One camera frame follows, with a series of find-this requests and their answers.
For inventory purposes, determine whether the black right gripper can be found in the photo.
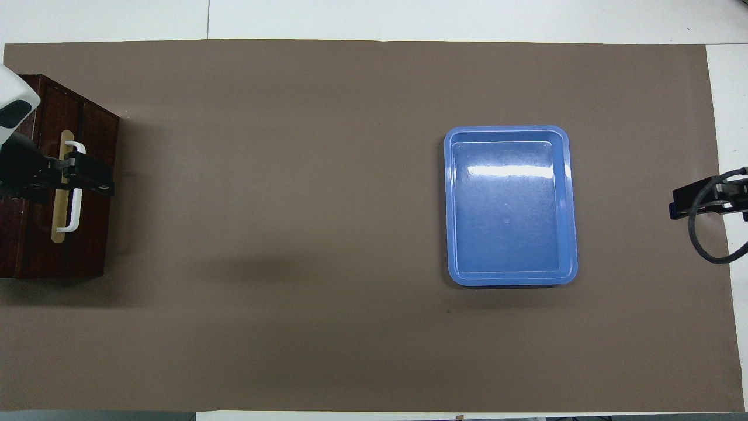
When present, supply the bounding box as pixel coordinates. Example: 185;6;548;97
669;178;748;221

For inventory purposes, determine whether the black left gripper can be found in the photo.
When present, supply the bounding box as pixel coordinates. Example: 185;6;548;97
0;133;115;203

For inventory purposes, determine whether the white drawer handle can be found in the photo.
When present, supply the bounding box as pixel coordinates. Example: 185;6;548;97
57;140;86;233

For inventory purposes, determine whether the dark wooden drawer cabinet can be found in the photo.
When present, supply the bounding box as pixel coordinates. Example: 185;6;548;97
0;74;120;279

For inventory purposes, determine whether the blue plastic tray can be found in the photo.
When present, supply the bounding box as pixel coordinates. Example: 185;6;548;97
444;125;579;287

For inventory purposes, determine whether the brown table mat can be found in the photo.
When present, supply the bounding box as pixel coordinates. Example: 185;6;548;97
0;39;746;413

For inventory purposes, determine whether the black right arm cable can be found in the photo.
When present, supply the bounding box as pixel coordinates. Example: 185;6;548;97
687;167;748;265

